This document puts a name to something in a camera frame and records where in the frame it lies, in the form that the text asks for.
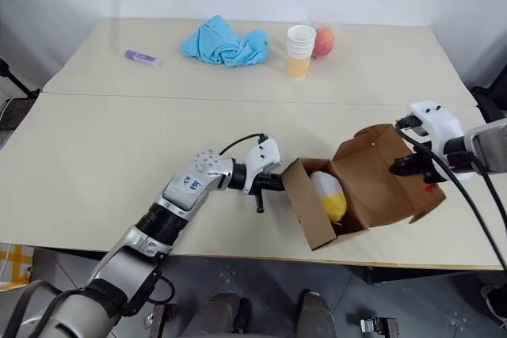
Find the red apple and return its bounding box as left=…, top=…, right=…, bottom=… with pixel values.
left=311, top=25, right=337, bottom=59

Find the metal floor bracket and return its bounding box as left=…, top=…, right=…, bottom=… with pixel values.
left=357, top=315, right=402, bottom=338

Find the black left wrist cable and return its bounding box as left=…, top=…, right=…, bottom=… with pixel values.
left=219, top=131, right=269, bottom=157

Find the yellow white soft item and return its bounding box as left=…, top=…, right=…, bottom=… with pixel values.
left=310, top=170, right=349, bottom=223

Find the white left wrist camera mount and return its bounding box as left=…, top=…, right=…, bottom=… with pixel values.
left=240, top=138, right=283, bottom=196

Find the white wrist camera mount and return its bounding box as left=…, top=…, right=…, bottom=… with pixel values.
left=395, top=100, right=477, bottom=185
left=240, top=138, right=283, bottom=196

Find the light blue crumpled cloth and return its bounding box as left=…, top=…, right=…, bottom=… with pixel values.
left=180, top=15, right=273, bottom=68

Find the black white shoe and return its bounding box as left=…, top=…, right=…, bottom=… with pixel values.
left=480, top=283, right=507, bottom=320

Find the brown cardboard box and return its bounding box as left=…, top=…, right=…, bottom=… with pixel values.
left=280, top=123, right=448, bottom=253

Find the pale orange paper cup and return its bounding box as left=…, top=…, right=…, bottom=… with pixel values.
left=285, top=55, right=314, bottom=81

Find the dark grey seat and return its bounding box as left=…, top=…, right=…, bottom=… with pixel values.
left=0, top=96, right=36, bottom=131

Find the black stand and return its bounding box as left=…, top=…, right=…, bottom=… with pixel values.
left=0, top=56, right=42, bottom=98

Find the thin black arm cable loop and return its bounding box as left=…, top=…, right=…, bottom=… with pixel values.
left=150, top=269, right=176, bottom=306

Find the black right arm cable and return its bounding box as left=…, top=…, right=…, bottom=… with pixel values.
left=469, top=154, right=507, bottom=216
left=395, top=123, right=507, bottom=272

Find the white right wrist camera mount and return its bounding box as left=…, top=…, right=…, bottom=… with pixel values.
left=395, top=100, right=477, bottom=185

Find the dark rounded shape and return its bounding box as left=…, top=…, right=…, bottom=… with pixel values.
left=298, top=288, right=336, bottom=338
left=203, top=291, right=254, bottom=336

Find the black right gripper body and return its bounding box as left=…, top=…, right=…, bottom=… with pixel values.
left=418, top=150, right=452, bottom=185

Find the black chair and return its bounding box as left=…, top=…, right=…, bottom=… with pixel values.
left=470, top=63, right=507, bottom=126

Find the purple tube with clear cap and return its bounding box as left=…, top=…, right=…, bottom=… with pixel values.
left=124, top=49, right=165, bottom=68

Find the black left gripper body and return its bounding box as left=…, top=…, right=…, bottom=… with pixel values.
left=253, top=173, right=273, bottom=196

